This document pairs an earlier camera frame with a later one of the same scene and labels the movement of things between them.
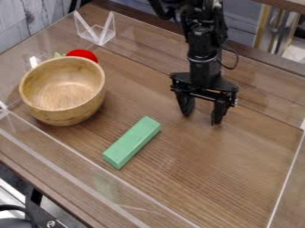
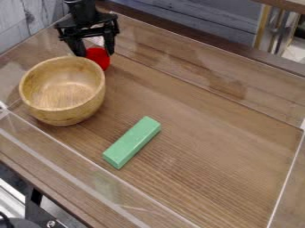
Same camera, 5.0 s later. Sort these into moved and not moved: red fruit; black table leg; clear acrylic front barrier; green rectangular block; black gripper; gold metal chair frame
Moved: red fruit; black gripper
Not moved: black table leg; gold metal chair frame; clear acrylic front barrier; green rectangular block
